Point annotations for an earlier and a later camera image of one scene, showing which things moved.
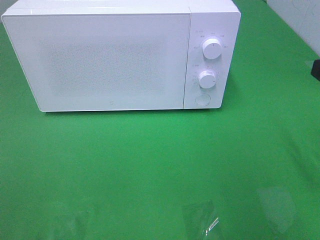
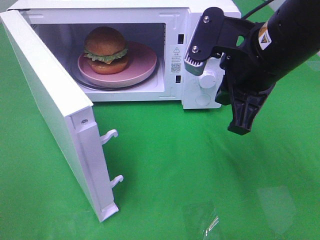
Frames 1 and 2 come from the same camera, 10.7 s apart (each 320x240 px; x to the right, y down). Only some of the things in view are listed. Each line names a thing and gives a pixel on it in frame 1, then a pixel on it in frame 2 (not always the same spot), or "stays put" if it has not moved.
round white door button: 202,99 stays put
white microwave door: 89,62 -> 71,113
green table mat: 249,170 stays put
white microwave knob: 207,79 stays put
